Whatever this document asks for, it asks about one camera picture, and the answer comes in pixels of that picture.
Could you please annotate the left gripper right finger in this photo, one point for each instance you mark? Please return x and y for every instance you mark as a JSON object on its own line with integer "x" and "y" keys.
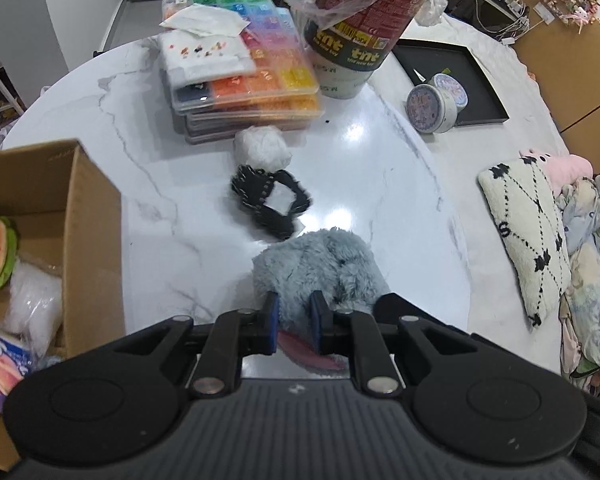
{"x": 356, "y": 336}

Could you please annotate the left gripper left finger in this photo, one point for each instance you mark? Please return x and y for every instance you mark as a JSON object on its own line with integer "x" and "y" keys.
{"x": 221, "y": 346}

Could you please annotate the grey fluffy plush toy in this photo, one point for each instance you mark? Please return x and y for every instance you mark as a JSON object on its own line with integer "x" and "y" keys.
{"x": 337, "y": 263}

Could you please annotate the white soft ball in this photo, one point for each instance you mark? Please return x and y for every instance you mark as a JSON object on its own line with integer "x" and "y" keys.
{"x": 262, "y": 148}

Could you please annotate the clear bag of white filling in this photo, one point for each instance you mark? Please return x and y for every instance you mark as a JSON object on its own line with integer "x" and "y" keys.
{"x": 35, "y": 306}

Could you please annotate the brown cardboard box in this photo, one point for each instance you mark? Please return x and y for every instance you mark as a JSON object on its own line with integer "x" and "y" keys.
{"x": 68, "y": 215}

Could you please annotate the white black patterned cushion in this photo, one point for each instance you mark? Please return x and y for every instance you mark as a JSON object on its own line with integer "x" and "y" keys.
{"x": 523, "y": 209}

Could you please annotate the peach print tissue pack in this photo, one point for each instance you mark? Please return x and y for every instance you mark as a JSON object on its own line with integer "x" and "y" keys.
{"x": 16, "y": 363}

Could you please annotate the round tin with patterned lid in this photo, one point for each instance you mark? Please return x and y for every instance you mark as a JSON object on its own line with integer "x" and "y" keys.
{"x": 431, "y": 109}

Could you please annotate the rainbow bead organizer box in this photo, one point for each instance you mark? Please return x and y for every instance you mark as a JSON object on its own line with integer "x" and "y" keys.
{"x": 282, "y": 92}

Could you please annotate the floral blanket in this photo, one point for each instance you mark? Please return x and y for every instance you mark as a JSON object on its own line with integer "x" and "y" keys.
{"x": 579, "y": 310}

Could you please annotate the pink plush toy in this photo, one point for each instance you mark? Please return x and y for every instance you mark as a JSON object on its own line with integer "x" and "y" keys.
{"x": 560, "y": 170}

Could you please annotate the white bead pegboard pad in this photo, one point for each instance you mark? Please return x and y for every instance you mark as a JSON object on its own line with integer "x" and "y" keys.
{"x": 190, "y": 59}

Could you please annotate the black rectangular tray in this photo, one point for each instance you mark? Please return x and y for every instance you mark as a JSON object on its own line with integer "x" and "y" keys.
{"x": 455, "y": 69}

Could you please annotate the white folded paper towel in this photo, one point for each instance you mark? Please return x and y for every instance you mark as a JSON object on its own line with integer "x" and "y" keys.
{"x": 206, "y": 21}

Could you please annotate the red snack canister in plastic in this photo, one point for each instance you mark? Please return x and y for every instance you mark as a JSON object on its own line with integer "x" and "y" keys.
{"x": 347, "y": 40}

